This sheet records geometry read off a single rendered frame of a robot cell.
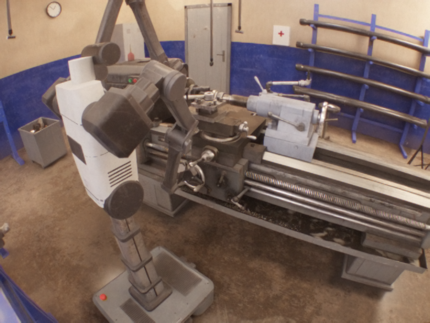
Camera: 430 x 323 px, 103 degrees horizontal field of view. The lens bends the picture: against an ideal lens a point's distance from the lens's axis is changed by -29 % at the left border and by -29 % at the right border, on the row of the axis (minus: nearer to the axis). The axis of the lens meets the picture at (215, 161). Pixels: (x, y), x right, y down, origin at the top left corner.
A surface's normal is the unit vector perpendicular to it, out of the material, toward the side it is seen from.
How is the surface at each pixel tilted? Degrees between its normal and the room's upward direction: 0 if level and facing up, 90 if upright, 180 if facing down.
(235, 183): 90
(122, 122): 90
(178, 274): 0
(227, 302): 0
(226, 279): 0
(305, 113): 82
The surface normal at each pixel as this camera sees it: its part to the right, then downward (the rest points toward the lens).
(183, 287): 0.00, -0.85
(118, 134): 0.79, 0.33
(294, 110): -0.48, 0.33
